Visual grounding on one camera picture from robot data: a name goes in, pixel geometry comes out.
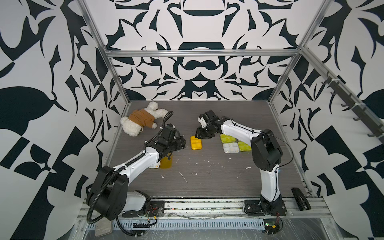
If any yellow pillbox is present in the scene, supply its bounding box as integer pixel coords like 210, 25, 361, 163
190, 136, 203, 150
149, 156, 173, 169

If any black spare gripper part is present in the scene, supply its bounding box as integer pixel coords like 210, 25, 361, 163
291, 188, 312, 211

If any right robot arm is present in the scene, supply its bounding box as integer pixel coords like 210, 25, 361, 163
195, 110, 283, 208

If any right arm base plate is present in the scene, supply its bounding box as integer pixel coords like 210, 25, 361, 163
244, 198, 287, 217

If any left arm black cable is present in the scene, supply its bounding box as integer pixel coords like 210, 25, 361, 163
115, 215, 158, 238

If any white plush bunny toy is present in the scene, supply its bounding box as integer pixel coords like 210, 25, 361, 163
120, 102, 168, 137

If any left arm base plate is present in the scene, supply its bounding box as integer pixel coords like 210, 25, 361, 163
122, 200, 165, 218

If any grey sponge block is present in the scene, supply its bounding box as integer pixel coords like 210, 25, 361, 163
95, 218, 114, 238

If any green circuit board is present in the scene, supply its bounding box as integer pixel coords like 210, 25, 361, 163
263, 219, 284, 236

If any wall hook rack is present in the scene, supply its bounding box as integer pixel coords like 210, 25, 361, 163
322, 71, 384, 145

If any green pillbox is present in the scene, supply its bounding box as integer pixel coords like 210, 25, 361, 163
238, 141, 252, 152
220, 134, 237, 144

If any clear lid pillbox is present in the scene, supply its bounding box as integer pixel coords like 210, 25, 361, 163
223, 142, 240, 154

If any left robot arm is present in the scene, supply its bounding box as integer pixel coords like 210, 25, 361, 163
86, 124, 186, 224

